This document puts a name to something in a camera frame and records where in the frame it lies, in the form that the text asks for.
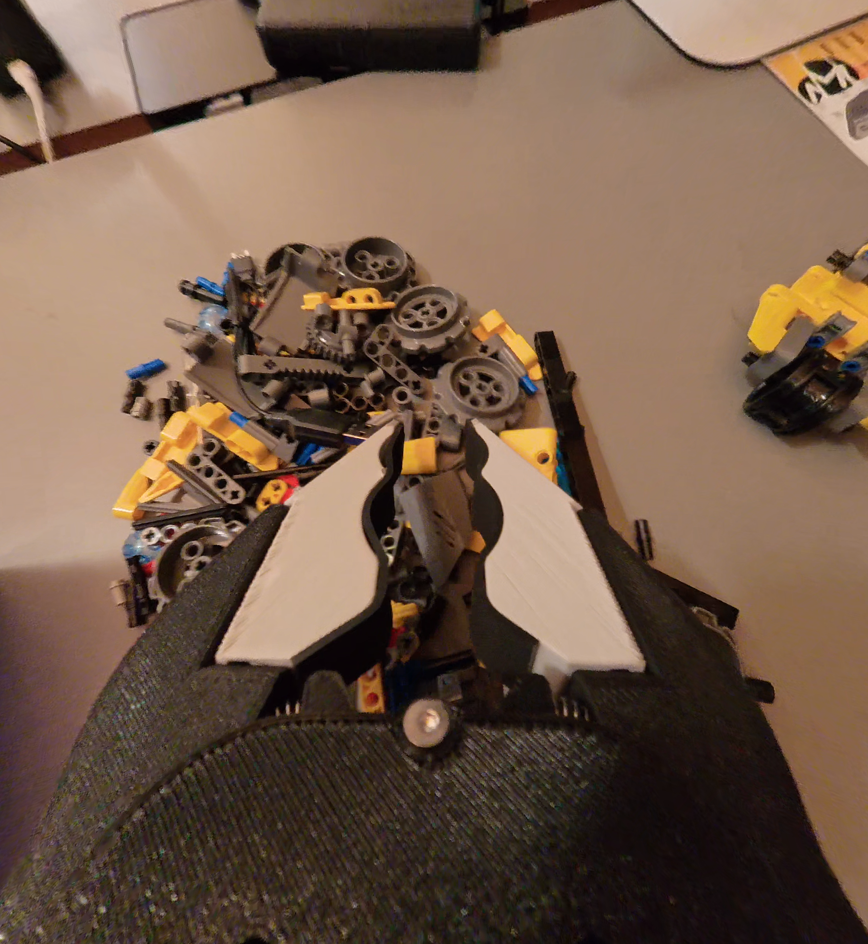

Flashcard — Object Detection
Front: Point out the white charging cable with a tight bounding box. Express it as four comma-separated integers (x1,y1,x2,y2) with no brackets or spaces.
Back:
6,59,56,163

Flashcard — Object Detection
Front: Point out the printed sticker sheet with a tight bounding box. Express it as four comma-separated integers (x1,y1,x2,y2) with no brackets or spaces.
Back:
764,18,868,199

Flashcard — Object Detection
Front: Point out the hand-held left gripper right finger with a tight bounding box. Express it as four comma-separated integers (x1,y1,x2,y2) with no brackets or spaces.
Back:
463,420,647,697

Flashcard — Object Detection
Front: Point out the yellow brick pulley assembly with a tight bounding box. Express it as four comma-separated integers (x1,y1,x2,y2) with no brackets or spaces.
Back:
742,243,868,441

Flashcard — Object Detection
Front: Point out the long black brick beam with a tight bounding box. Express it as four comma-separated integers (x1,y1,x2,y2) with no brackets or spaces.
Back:
533,330,608,513

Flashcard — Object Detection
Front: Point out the black power adapter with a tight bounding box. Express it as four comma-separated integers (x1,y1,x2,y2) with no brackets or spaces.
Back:
255,0,482,75

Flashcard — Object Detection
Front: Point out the pile of toy brick pieces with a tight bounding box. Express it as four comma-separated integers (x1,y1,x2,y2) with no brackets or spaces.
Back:
111,239,774,712

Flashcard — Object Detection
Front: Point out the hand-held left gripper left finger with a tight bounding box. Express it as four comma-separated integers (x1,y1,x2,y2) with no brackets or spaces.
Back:
214,420,406,684

